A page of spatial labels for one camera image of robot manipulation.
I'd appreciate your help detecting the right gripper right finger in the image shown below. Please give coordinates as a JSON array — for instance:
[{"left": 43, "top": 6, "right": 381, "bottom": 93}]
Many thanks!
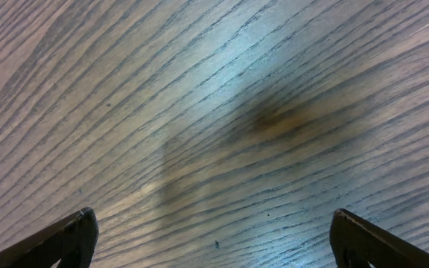
[{"left": 329, "top": 208, "right": 429, "bottom": 268}]

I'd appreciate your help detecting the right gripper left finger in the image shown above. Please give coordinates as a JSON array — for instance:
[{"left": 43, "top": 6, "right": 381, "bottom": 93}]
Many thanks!
[{"left": 0, "top": 207, "right": 98, "bottom": 268}]

